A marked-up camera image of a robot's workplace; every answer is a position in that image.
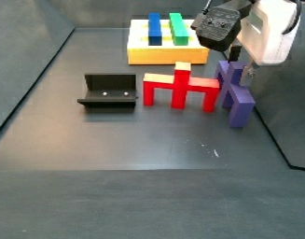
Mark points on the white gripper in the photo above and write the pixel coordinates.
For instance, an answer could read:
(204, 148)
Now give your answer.
(267, 35)

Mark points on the yellow slotted board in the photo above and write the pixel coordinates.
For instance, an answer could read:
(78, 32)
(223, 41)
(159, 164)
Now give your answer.
(140, 53)

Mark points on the green bar block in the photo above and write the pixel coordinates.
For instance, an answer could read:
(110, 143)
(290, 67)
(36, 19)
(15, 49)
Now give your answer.
(178, 30)

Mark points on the red three-legged block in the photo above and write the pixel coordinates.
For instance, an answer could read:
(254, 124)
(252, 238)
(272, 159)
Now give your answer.
(182, 83)

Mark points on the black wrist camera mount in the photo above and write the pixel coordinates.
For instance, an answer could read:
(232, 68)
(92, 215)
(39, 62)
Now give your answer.
(218, 23)

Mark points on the black angle bracket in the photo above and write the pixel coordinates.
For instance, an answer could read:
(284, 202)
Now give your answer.
(110, 90)

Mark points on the purple three-legged block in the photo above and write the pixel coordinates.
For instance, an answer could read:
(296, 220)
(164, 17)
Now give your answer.
(235, 96)

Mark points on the blue bar block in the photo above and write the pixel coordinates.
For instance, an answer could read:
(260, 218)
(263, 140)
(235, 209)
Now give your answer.
(155, 33)

